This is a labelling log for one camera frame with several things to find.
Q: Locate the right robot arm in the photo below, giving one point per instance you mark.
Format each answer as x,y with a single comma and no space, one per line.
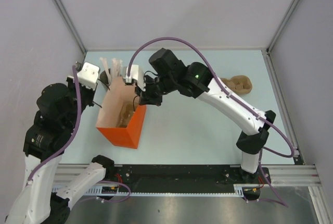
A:
197,81

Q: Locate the orange paper bag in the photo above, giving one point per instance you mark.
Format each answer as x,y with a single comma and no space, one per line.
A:
109,112

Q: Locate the aluminium frame rail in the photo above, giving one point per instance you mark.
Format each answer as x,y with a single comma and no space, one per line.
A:
294,175

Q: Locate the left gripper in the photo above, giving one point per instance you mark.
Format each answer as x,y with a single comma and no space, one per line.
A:
92,93

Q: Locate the white cable duct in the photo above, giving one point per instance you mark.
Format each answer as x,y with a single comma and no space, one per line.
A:
198,191

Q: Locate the grey straw holder cup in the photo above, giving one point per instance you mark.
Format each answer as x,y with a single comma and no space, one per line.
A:
106,78

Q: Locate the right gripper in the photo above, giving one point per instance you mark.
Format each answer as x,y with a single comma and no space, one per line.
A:
146,97

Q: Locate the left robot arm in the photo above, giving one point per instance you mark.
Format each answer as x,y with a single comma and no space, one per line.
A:
55,124

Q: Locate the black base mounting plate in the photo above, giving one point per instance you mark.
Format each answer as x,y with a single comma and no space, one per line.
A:
183,177

